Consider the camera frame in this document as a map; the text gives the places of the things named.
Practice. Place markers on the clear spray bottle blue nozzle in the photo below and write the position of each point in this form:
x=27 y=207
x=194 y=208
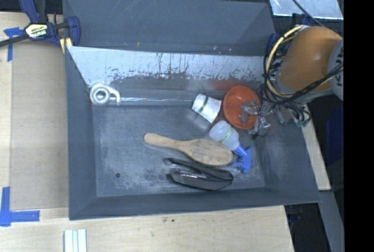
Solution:
x=225 y=134

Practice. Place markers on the black sunglasses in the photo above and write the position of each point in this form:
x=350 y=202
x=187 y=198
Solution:
x=201 y=179

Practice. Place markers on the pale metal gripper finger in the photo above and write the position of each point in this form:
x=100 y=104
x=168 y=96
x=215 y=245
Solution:
x=262 y=125
x=247 y=108

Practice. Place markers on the wooden hairbrush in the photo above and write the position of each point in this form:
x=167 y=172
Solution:
x=198 y=150

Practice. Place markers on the orange bowl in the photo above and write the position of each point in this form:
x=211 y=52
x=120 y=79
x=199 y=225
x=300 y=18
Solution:
x=233 y=104

